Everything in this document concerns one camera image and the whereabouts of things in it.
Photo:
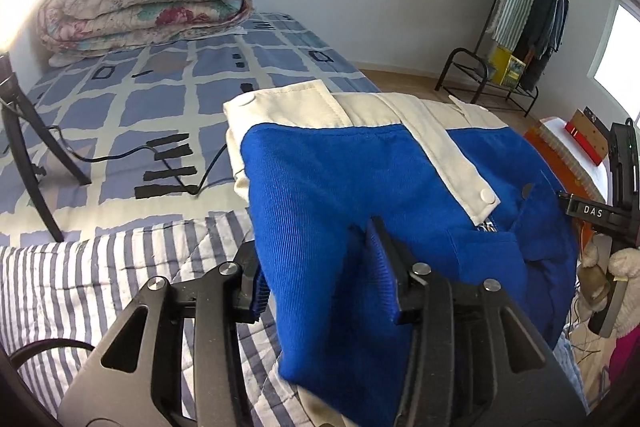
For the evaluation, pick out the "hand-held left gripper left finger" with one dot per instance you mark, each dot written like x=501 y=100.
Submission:
x=259 y=292

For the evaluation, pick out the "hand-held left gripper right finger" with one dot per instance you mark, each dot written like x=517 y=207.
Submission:
x=382 y=267

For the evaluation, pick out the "beige and blue work jacket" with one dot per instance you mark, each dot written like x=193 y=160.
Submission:
x=325 y=187

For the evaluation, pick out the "person's right forearm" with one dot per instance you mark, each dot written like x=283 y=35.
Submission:
x=625 y=357

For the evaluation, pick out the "dark hanging clothes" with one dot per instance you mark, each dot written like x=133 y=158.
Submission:
x=542 y=32

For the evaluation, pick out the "black clothes rack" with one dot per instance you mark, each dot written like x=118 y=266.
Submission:
x=444 y=72

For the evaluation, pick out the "person's right hand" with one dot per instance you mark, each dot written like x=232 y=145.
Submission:
x=627 y=263

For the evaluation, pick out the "red box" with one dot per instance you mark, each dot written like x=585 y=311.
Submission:
x=582 y=139

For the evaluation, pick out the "brown cardboard piece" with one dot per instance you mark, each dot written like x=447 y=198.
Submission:
x=587 y=122

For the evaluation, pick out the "orange furniture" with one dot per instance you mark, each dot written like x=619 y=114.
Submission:
x=547 y=154

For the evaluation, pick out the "window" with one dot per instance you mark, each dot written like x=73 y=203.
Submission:
x=620 y=57

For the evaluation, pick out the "yellow box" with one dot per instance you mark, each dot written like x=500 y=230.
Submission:
x=505 y=67

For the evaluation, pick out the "grey striped quilted blanket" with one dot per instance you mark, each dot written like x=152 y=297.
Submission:
x=75 y=282

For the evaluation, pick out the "blue checked bedsheet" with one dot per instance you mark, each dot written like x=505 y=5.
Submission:
x=150 y=107

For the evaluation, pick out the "black tripod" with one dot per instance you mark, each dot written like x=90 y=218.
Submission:
x=21 y=147

